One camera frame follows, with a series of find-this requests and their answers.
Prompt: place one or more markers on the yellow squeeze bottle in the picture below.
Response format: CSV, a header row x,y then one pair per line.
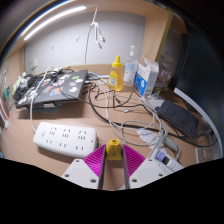
x,y
115,78

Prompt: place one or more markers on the clear pump dispenser bottle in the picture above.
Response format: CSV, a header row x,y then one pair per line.
x,y
130,71

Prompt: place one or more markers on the blue and white carton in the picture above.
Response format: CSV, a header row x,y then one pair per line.
x,y
145,78

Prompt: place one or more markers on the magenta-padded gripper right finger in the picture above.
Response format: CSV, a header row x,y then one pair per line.
x,y
148,171

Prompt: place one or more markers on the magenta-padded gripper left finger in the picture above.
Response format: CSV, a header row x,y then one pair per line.
x,y
80,171

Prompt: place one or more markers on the dark laptop with stickers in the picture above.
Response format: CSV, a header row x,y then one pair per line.
x,y
53,88

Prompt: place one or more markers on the white light bar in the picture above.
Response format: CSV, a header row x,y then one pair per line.
x,y
53,20

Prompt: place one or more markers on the clear green-labelled water bottle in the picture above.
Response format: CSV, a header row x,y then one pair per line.
x,y
6,88

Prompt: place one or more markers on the white and blue keyboard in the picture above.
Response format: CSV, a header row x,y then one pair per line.
x,y
166,160

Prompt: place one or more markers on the white power strip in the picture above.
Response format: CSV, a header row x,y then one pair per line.
x,y
63,138

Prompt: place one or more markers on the black headphones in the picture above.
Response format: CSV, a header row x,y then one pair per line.
x,y
23,88

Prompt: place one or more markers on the black pouch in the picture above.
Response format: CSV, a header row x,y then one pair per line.
x,y
178,116

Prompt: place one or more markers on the dark computer monitor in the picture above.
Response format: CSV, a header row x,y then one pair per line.
x,y
203,76

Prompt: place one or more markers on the yellow charger block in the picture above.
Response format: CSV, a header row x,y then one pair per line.
x,y
113,150

